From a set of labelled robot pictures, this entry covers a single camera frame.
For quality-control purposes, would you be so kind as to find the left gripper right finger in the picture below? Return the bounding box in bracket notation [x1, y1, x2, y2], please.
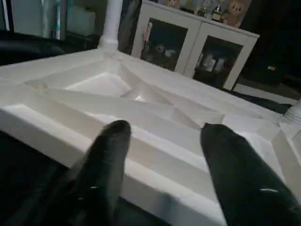
[200, 123, 301, 226]

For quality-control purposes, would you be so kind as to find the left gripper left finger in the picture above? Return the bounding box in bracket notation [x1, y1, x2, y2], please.
[45, 120, 133, 226]

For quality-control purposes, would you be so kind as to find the white plastic table top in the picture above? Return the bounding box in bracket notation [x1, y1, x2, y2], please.
[0, 47, 301, 226]

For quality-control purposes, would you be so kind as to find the white plastic table leg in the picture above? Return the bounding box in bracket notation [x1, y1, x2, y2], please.
[281, 100, 301, 128]
[99, 0, 124, 51]

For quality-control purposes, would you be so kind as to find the black speaker box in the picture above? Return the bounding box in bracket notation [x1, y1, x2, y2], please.
[249, 14, 301, 88]

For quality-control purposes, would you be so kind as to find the black mat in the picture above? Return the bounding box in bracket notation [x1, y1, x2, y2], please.
[0, 31, 301, 226]

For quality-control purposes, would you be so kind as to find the white glass door cabinet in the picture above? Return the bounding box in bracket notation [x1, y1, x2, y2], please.
[131, 0, 260, 91]

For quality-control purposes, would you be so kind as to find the grey metal pole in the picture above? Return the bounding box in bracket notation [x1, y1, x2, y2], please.
[58, 0, 67, 40]

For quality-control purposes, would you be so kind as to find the pale plush toy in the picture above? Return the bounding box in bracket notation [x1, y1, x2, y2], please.
[225, 0, 251, 26]

